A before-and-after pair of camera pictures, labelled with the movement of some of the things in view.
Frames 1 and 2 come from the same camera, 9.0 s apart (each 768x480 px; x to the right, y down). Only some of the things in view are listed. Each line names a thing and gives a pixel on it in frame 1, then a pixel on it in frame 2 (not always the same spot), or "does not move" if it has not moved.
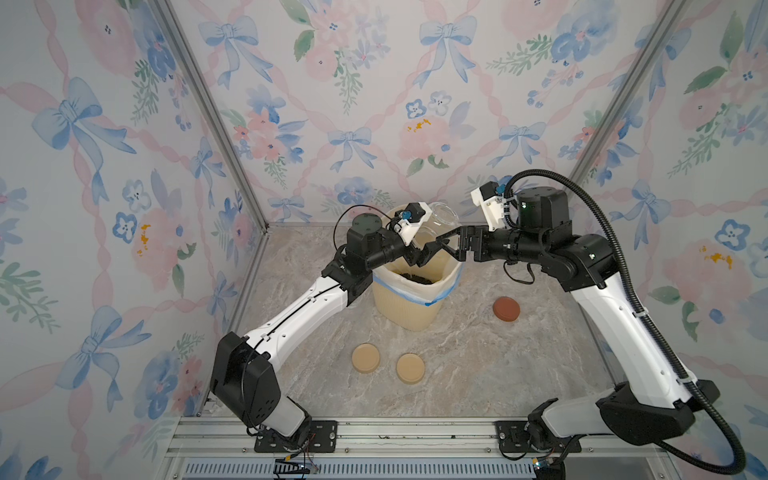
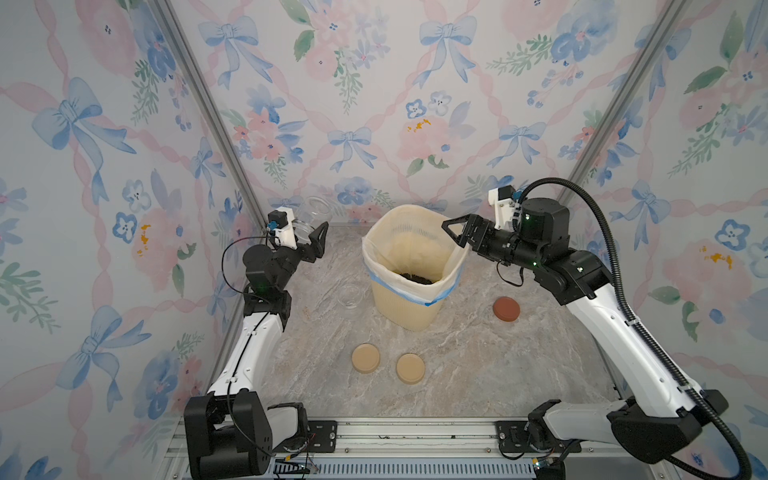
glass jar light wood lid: [443, 218] → [312, 214]
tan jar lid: [365, 358] does not move
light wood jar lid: [410, 368] does not move
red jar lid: [506, 308] does not move
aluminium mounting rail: [412, 449] does not move
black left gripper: [414, 257] → [309, 254]
